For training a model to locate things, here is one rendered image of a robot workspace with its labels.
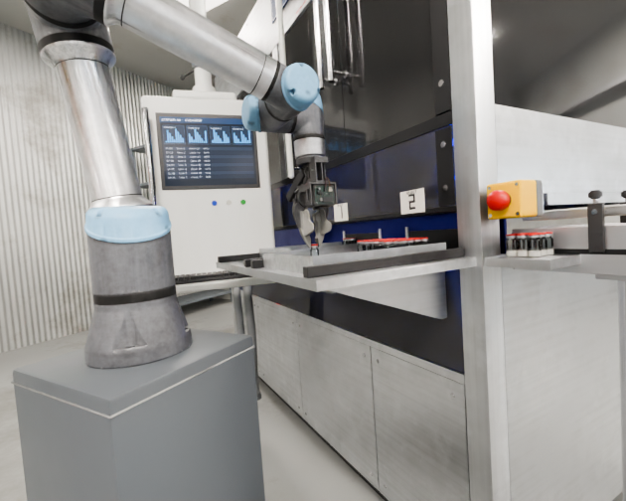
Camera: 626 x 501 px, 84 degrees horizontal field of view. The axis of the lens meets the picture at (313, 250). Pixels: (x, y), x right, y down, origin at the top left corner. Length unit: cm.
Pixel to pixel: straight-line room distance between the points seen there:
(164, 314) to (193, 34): 45
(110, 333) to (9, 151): 423
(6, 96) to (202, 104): 344
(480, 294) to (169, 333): 63
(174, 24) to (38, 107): 434
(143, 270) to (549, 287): 92
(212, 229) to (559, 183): 121
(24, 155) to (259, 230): 355
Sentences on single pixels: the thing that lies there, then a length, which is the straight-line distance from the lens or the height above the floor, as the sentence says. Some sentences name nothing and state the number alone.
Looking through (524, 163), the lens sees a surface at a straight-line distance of 97.
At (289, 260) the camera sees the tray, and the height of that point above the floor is 90.
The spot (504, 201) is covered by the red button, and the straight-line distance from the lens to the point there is 76.
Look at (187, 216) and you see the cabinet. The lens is 154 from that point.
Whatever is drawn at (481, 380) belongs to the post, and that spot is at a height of 61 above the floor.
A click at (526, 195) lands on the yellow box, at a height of 100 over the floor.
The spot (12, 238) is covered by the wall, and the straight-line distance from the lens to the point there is 461.
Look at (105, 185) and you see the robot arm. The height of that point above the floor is 107.
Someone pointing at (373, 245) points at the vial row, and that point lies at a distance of 89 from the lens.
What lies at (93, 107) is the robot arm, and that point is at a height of 120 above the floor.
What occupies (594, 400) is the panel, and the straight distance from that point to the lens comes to 134.
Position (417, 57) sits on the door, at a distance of 102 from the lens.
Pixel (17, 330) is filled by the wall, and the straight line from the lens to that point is 466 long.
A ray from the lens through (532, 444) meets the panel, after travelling 110.
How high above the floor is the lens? 96
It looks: 3 degrees down
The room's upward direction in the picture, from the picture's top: 4 degrees counter-clockwise
